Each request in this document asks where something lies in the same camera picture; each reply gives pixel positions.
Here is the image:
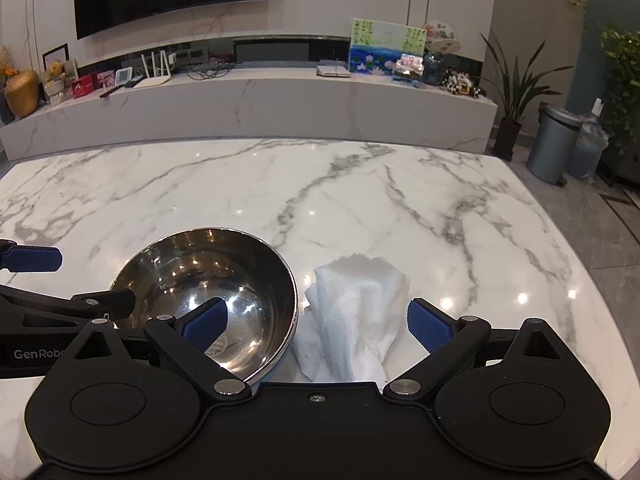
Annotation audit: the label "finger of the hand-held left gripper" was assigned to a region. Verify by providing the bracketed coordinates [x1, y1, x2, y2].
[0, 240, 63, 274]
[0, 285, 136, 331]

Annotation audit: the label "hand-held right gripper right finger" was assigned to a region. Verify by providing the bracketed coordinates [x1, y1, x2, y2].
[382, 298, 558, 402]

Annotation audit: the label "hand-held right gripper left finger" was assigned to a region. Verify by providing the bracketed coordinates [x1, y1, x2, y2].
[75, 297, 252, 403]

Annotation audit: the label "steel bowl with blue outside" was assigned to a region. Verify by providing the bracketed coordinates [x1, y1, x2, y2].
[107, 228, 299, 386]

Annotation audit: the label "white cloth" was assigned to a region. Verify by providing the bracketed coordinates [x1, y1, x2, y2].
[291, 255, 411, 383]

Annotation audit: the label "golden vase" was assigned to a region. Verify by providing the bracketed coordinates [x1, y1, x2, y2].
[5, 70, 41, 117]

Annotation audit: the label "teddy bear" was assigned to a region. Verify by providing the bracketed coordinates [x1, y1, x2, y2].
[42, 61, 69, 106]

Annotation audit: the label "dried flowers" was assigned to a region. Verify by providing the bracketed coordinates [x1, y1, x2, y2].
[0, 46, 19, 81]

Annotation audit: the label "long-leaf potted plant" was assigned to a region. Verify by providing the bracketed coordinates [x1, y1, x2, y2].
[480, 32, 574, 161]

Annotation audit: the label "white router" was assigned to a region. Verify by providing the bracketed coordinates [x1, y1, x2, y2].
[134, 52, 173, 89]

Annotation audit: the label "grey trash can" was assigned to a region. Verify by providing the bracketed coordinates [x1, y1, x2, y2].
[526, 105, 583, 186]

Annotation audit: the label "white marble television console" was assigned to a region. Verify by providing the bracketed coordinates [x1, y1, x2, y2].
[0, 34, 499, 161]

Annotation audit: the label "clear water jug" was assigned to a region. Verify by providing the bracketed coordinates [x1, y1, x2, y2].
[567, 115, 611, 181]

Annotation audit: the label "small figurines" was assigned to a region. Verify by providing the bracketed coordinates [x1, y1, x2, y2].
[444, 70, 483, 97]

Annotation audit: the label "dark glass jar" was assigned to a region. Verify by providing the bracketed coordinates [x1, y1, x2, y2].
[424, 52, 446, 86]

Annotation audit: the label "glowing crystal box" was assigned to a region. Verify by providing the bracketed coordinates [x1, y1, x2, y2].
[392, 54, 426, 86]

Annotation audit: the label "lotus pond painting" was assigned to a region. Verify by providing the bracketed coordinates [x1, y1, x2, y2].
[348, 17, 426, 77]

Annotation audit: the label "black media box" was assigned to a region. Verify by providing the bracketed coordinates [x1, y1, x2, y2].
[233, 37, 311, 63]

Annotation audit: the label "round paper fan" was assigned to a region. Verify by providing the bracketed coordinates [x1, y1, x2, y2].
[421, 21, 461, 54]

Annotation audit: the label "bushy leafy plant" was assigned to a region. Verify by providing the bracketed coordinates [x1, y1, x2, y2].
[597, 25, 640, 161]

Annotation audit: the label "thin black picture frame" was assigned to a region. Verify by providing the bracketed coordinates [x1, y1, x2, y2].
[42, 44, 69, 78]

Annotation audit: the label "black cables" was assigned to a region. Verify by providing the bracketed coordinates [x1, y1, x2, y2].
[187, 57, 241, 81]

